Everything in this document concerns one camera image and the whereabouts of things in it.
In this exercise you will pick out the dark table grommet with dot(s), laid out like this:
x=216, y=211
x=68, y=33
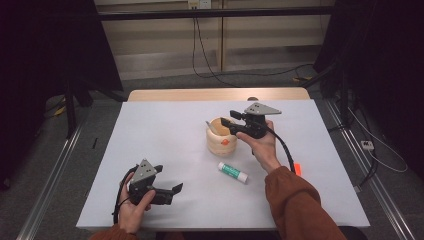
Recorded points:
x=252, y=98

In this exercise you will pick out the beige ribbed pen holder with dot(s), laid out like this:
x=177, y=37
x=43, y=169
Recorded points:
x=220, y=146

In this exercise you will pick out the metal floor rail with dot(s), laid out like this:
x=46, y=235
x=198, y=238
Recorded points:
x=376, y=186
x=50, y=186

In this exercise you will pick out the white green glue stick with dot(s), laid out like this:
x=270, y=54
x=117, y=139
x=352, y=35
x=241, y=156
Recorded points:
x=231, y=171

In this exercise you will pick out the yellow floor tape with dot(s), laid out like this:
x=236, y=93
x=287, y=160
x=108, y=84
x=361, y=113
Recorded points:
x=60, y=111

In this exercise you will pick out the silver pen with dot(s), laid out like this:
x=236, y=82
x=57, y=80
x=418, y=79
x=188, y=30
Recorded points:
x=211, y=128

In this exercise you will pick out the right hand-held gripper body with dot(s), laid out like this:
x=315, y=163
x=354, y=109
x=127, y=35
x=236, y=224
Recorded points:
x=258, y=109

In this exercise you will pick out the wooden table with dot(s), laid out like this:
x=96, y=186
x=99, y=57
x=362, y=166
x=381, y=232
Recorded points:
x=200, y=94

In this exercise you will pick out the white power adapter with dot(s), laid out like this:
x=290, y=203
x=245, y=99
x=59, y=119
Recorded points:
x=367, y=145

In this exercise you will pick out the white wall socket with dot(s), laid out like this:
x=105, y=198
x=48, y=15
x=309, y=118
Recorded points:
x=199, y=3

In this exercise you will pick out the black stand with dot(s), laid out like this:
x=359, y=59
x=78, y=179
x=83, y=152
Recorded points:
x=70, y=110
x=343, y=100

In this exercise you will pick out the black curtain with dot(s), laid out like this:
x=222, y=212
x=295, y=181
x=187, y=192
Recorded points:
x=40, y=66
x=386, y=66

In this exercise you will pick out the black horizontal bar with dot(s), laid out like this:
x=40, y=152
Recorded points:
x=213, y=13

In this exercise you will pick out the small black floor item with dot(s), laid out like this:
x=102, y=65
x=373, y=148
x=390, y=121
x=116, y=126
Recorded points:
x=95, y=143

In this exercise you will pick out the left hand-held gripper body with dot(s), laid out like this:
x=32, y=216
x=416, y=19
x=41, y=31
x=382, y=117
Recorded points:
x=143, y=171

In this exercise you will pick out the person's right hand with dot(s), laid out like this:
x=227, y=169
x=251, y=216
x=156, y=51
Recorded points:
x=265, y=150

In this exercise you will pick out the person's left hand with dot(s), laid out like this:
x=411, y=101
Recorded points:
x=131, y=216

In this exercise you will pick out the white table mat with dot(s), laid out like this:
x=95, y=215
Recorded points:
x=186, y=126

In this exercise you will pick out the orange highlighter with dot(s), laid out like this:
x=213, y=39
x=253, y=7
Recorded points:
x=297, y=169

